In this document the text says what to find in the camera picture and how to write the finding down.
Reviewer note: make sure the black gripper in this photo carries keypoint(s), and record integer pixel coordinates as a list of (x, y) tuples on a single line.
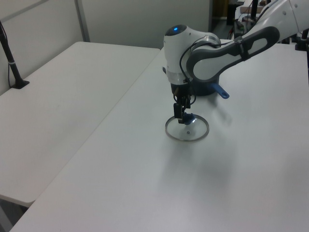
[(181, 89)]

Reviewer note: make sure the glass lid with blue knob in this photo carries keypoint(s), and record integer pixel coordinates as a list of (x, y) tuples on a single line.
[(188, 119)]

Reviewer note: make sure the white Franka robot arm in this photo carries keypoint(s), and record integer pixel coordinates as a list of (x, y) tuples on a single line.
[(176, 48)]

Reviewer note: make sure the black background box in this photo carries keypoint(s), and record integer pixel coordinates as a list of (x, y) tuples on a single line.
[(231, 14)]

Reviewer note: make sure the thin black background pole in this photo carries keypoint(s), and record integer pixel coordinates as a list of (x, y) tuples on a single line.
[(254, 8)]

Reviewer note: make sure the white side table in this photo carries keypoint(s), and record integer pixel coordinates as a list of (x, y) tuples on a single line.
[(60, 96)]

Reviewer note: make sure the grey partition post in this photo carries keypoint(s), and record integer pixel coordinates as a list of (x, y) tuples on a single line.
[(83, 21)]

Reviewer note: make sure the black camera stand with clamp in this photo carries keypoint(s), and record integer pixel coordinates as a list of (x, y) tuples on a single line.
[(301, 44)]

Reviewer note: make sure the black camera stand with flat base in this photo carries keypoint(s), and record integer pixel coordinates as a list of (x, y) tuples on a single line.
[(13, 67)]

